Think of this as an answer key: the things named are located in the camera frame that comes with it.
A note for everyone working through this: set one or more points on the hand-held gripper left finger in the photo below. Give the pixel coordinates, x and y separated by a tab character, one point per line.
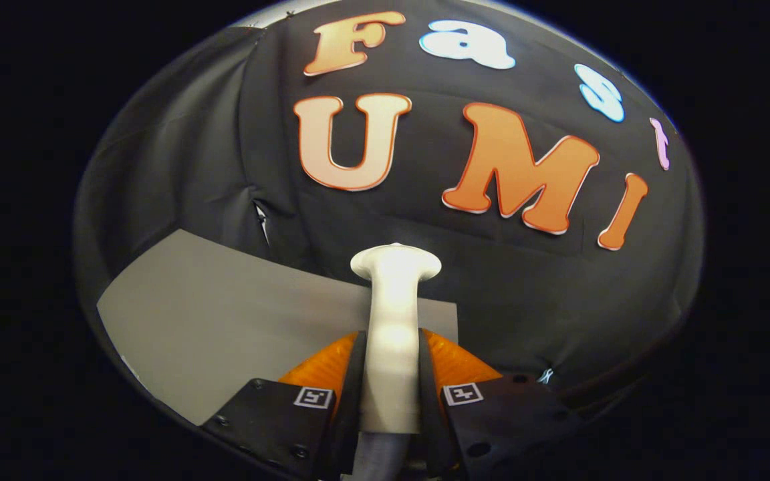
351	401

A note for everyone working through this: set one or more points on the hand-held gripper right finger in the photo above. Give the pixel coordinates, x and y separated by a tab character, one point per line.
428	401

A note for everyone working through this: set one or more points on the white garment steamer head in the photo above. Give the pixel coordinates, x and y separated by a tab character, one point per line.
392	334

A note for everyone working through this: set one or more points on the grey drawer cabinet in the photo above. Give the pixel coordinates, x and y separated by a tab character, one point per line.
224	321

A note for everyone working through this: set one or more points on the black backdrop cloth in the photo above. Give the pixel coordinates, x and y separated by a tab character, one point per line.
525	280

